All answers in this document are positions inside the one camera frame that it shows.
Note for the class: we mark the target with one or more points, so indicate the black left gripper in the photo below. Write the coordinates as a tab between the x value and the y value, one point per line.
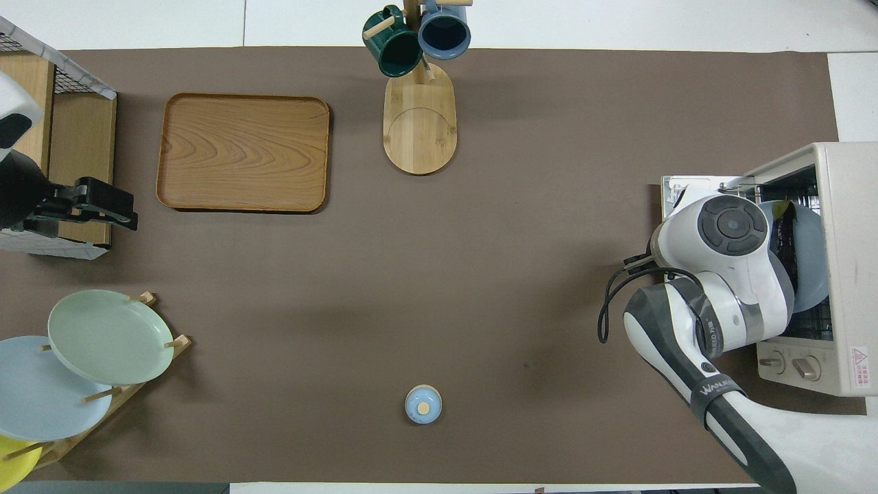
27	199

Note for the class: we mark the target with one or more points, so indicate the white toaster oven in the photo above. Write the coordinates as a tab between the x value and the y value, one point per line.
850	206

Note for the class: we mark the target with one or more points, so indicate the dark purple eggplant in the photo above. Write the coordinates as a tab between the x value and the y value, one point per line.
783	240

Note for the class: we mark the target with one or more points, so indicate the wooden shelf box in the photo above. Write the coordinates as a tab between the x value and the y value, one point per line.
89	137

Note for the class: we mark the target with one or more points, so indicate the wooden mug tree stand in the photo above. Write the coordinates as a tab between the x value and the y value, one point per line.
420	130

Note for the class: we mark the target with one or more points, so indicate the light blue racked plate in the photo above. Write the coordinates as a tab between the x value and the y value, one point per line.
41	405

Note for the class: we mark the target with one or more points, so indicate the yellow plate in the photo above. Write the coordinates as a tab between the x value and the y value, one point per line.
14	466

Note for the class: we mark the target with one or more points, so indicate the wooden tray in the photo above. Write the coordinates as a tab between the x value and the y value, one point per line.
243	154

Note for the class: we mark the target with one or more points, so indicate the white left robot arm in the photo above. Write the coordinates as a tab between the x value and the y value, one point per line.
14	103

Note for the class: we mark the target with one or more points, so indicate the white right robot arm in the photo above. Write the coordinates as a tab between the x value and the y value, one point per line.
734	274

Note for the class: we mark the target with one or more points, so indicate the blue mug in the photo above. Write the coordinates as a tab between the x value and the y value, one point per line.
444	38

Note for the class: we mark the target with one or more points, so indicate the brown table mat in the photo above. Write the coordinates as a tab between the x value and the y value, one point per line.
480	274

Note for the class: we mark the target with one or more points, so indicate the wooden plate rack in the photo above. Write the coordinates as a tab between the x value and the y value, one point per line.
180	342

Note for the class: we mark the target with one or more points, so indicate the dark green mug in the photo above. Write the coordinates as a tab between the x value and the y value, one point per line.
394	51

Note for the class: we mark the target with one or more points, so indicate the pale green plate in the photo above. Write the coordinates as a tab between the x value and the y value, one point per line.
110	336

